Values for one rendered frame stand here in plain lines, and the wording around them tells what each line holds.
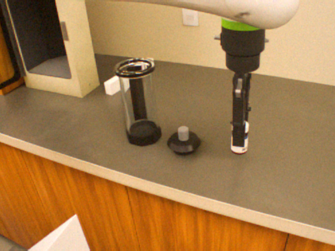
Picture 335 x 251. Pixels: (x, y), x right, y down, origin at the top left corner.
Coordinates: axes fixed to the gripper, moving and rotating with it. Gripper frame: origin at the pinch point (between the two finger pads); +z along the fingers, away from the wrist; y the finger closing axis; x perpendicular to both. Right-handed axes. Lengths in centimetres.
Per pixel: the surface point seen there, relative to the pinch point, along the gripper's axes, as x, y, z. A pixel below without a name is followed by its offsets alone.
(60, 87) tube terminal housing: -72, -25, 7
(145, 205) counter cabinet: -24.1, 9.2, 23.0
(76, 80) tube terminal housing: -62, -24, 3
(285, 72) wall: 10, -57, 9
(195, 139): -12.2, -1.9, 6.4
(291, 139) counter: 13.2, -12.7, 9.9
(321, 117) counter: 22.4, -26.3, 9.8
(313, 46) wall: 19, -55, -3
